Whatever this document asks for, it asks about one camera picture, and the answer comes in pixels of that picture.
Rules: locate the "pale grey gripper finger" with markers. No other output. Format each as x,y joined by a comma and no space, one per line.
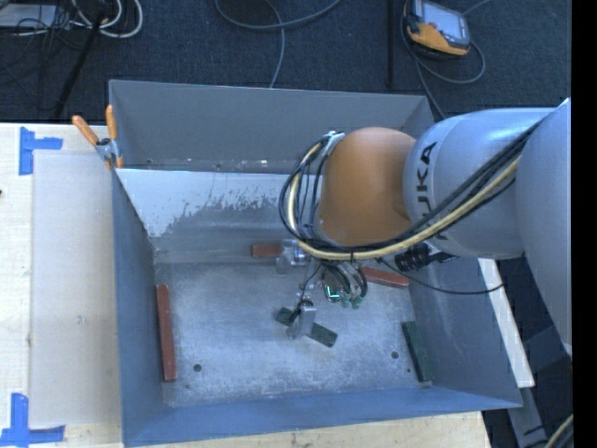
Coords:
305,321

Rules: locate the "red-brown flat block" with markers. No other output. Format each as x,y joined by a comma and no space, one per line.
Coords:
166,334
266,251
387,277

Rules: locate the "black cylinder on white bracket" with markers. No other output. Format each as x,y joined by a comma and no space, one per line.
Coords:
412,257

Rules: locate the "grey metal bin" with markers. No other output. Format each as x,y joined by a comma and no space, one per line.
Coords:
233,367

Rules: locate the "dark green block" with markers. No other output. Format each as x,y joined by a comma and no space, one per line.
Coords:
326,335
418,353

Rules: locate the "pale wood flat board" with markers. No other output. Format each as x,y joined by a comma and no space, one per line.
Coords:
70,273

